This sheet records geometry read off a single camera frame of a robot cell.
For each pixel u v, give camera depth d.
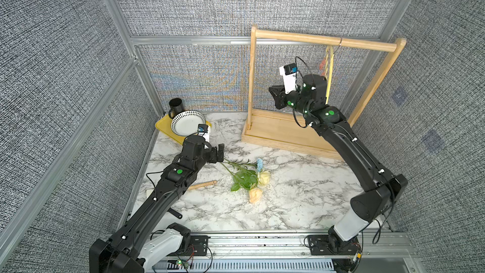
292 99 0.61
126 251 0.38
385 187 0.42
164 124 1.12
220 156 0.70
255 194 0.83
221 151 0.69
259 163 0.92
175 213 0.81
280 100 0.63
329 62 0.72
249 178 0.90
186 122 1.15
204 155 0.65
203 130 0.65
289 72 0.59
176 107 1.13
